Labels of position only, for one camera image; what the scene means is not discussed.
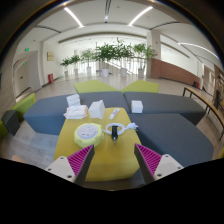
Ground small white tube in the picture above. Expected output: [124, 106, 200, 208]
[109, 107, 121, 120]

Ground row of potted plants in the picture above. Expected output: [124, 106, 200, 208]
[59, 38, 158, 79]

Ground stacked white tissue packs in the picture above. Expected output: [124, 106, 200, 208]
[65, 93, 82, 108]

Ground small white cube box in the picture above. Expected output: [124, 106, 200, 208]
[130, 99, 144, 114]

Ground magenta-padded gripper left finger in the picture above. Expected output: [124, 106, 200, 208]
[44, 143, 96, 186]

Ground green block ottoman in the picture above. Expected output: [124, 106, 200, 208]
[9, 92, 37, 122]

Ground round yellow-green power strip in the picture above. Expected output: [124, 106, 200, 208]
[73, 122, 105, 149]

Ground long grey upholstered seat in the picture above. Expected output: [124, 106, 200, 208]
[23, 91, 131, 136]

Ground white wet wipes pack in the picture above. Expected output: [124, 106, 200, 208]
[63, 104, 89, 120]

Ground wooden shelf unit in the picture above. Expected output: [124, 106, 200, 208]
[212, 63, 224, 111]

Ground white carton box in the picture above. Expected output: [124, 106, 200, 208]
[88, 99, 106, 120]

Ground dark grey charger block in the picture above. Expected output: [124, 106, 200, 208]
[110, 124, 120, 144]

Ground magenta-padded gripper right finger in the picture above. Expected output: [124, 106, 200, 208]
[133, 143, 184, 185]

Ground ceiling strip lights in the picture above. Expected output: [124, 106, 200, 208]
[63, 5, 219, 59]

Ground yellow-green upholstered seat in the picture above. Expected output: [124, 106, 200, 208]
[73, 79, 122, 94]
[120, 79, 160, 94]

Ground white coiled cable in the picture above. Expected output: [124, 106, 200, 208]
[102, 121, 139, 136]

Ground dark grey block ottoman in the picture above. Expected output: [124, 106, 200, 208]
[0, 109, 21, 136]

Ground large grey upholstered seat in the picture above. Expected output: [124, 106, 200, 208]
[128, 113, 214, 168]

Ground wooden bench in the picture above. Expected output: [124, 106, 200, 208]
[182, 86, 224, 141]

